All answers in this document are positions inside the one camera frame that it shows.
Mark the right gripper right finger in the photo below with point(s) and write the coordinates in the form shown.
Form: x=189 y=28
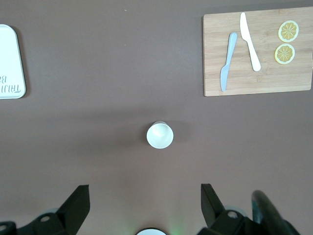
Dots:
x=212 y=213

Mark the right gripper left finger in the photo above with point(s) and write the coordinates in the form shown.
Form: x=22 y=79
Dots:
x=71 y=213

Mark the white cup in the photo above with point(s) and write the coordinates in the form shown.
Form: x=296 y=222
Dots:
x=160 y=137

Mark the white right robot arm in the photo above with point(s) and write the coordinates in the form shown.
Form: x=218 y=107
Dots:
x=151 y=232

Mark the brown table mat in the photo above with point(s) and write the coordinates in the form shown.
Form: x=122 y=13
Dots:
x=97 y=73

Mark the wooden cutting board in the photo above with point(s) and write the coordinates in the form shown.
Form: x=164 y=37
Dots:
x=269 y=80

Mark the grey plastic knife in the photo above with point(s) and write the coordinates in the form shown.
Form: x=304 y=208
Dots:
x=228 y=61

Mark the beige bear print tray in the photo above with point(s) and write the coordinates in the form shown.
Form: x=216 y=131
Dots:
x=11 y=61

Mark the white plastic knife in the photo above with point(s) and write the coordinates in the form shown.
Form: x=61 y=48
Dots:
x=249 y=44

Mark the lemon slice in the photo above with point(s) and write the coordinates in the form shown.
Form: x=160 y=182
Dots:
x=284 y=54
x=288 y=31

